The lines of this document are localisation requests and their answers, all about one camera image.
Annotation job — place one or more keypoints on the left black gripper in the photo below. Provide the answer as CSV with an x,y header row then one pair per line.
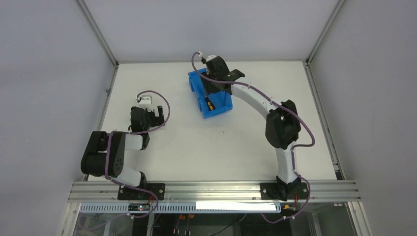
x,y
156,118

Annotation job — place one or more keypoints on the slotted white cable duct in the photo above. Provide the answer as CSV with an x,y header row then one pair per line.
x,y
197,207

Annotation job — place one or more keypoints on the aluminium frame post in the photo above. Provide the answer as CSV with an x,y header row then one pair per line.
x,y
84,9
307,64

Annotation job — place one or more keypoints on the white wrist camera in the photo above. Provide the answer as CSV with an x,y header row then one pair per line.
x,y
204,60
145,102

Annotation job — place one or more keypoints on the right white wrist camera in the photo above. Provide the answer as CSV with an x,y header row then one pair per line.
x,y
204,60

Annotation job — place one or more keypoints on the left aluminium frame post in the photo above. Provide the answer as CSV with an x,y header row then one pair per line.
x,y
84,9

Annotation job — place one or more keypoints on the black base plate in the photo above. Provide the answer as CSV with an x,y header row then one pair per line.
x,y
129,194
269,191

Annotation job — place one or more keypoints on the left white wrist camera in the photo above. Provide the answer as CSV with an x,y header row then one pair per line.
x,y
145,102

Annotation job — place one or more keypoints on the right aluminium frame post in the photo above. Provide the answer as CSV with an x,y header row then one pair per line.
x,y
307,64

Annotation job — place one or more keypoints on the small circuit board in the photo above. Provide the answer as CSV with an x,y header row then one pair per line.
x,y
139,207

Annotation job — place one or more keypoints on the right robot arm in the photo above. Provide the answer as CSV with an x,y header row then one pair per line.
x,y
282,126

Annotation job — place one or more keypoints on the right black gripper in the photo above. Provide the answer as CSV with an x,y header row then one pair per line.
x,y
212,84

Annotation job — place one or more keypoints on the blue plastic bin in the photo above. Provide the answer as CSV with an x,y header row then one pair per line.
x,y
221,100

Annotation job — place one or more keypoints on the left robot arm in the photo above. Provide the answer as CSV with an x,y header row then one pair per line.
x,y
105,152

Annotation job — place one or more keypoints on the black yellow screwdriver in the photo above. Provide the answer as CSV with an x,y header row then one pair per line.
x,y
210,105

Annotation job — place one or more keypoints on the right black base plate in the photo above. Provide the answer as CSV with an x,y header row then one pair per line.
x,y
269,191

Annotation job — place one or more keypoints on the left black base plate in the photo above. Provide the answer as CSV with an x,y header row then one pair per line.
x,y
129,194

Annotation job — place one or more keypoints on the aluminium front rail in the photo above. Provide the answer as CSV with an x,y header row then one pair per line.
x,y
320,191

